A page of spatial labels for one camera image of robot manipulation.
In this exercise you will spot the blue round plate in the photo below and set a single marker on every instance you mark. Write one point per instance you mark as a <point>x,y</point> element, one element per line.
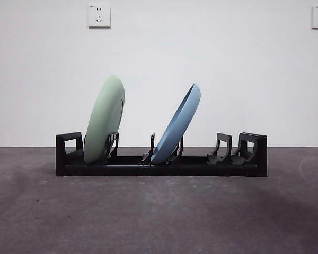
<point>175,127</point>

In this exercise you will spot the pale green round plate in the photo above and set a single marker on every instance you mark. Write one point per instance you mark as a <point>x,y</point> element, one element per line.
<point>103,119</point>

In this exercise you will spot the black plate rack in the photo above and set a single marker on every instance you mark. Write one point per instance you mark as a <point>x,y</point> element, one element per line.
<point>190,168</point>

